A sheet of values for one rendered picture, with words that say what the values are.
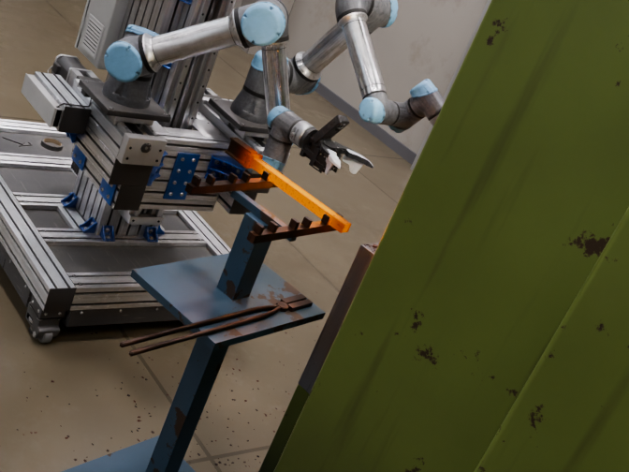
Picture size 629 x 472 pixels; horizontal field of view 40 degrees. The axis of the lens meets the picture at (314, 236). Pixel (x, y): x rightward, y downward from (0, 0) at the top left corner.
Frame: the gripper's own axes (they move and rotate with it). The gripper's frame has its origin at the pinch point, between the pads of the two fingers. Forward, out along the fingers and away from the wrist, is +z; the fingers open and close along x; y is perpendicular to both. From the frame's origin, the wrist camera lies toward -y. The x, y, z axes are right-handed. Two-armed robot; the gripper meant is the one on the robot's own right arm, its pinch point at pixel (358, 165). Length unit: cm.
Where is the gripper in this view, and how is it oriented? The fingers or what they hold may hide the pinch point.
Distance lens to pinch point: 244.5
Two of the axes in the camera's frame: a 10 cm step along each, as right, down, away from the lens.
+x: -6.5, 0.7, -7.5
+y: -3.6, 8.5, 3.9
